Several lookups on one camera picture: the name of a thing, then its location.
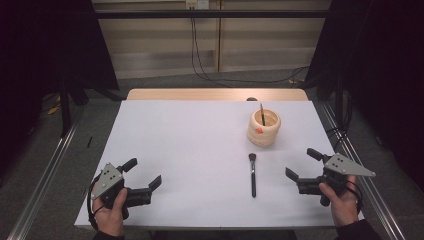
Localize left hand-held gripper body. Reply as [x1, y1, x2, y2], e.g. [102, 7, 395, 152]
[90, 162, 153, 221]

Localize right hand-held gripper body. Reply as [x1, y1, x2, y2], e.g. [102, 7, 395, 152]
[295, 152, 377, 208]

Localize cream ribbed cup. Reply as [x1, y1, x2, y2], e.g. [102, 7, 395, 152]
[246, 108, 282, 148]

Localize person's left hand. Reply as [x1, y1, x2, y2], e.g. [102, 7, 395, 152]
[92, 186, 130, 238]

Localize person's right hand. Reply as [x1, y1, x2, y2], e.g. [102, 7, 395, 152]
[318, 175, 362, 228]

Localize black makeup brush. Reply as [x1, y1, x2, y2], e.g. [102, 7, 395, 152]
[248, 152, 258, 199]

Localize white table sheet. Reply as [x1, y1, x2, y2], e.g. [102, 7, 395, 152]
[73, 99, 365, 230]

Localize wooden table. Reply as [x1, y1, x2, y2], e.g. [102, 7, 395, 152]
[126, 87, 309, 102]

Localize dark curtain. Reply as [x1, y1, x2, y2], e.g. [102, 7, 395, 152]
[0, 0, 120, 178]
[304, 0, 424, 183]

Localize black horizontal bar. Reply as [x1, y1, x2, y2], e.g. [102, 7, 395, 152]
[94, 9, 330, 20]

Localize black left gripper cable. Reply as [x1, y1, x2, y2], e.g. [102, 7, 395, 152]
[86, 174, 102, 232]

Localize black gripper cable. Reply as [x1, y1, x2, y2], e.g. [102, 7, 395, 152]
[345, 181, 364, 214]
[86, 174, 102, 232]

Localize metal floor rail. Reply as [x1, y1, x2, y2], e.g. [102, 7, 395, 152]
[320, 102, 407, 240]
[7, 109, 85, 240]

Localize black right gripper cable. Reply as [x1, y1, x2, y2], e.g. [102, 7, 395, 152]
[345, 181, 364, 214]

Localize black hanging cables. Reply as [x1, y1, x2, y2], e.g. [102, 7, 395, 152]
[190, 17, 311, 85]

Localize white wall outlet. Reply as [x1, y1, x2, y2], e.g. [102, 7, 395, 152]
[185, 0, 211, 10]

